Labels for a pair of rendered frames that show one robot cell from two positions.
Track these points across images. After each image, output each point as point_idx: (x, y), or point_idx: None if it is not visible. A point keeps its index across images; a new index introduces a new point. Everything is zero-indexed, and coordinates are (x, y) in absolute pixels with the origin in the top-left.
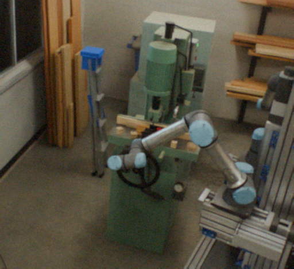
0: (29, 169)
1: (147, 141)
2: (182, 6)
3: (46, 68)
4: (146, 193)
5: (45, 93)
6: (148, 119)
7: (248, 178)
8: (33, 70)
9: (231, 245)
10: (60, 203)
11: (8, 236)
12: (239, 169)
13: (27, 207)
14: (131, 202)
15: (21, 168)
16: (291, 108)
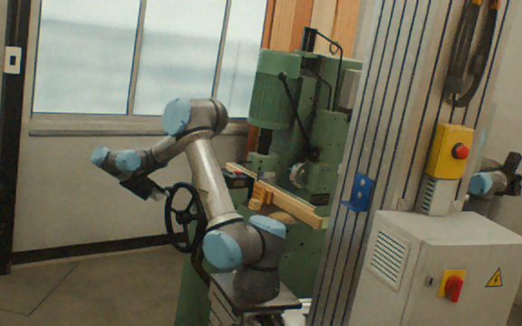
0: (178, 256)
1: (158, 144)
2: (507, 110)
3: (250, 133)
4: (196, 270)
5: None
6: (246, 166)
7: (237, 224)
8: (236, 134)
9: None
10: (168, 296)
11: (71, 294)
12: (251, 218)
13: (128, 282)
14: (198, 293)
15: (171, 252)
16: (355, 125)
